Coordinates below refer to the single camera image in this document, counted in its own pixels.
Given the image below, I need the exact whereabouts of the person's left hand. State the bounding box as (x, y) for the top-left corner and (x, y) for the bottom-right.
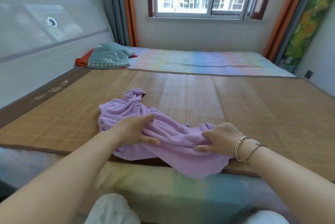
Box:
(114, 113), (162, 147)

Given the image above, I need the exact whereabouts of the person's right hand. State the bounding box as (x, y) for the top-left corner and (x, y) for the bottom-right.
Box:
(193, 122), (245, 158)

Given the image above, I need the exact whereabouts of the purple towel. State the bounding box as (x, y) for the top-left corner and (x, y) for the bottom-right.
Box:
(98, 88), (234, 180)

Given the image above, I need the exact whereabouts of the person's left forearm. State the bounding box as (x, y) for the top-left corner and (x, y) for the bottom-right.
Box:
(0, 127), (126, 224)

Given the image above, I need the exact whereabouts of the person's right forearm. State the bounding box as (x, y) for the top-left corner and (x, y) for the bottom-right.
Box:
(236, 139), (335, 224)

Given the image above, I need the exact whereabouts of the person's white garment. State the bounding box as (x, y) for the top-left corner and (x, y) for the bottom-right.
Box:
(83, 193), (290, 224)

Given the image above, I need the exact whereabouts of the brown bamboo sleeping mat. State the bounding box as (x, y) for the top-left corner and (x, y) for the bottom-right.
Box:
(0, 65), (335, 183)

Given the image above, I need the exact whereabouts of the teal quilted pillow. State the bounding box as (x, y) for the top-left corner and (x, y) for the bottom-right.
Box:
(87, 42), (135, 70)

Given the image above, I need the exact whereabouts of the pastel rainbow bed sheet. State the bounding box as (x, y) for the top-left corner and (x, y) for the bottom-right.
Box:
(0, 46), (298, 224)

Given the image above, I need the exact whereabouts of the red cloth under pillow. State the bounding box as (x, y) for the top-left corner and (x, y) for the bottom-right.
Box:
(75, 48), (139, 70)

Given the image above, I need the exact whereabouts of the white glossy headboard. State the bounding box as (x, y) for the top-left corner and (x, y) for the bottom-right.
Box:
(0, 0), (116, 110)

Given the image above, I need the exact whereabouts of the grey orange curtain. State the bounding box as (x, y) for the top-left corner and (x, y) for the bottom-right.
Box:
(97, 0), (140, 48)
(262, 0), (323, 62)

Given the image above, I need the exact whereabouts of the round silver headboard emblem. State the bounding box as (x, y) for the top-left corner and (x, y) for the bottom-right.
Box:
(45, 16), (58, 28)

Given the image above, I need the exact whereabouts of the green yellow painted board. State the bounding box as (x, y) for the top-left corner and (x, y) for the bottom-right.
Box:
(277, 0), (335, 73)

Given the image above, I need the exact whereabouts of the silver bangle bracelet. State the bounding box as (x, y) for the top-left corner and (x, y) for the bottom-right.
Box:
(234, 135), (249, 162)

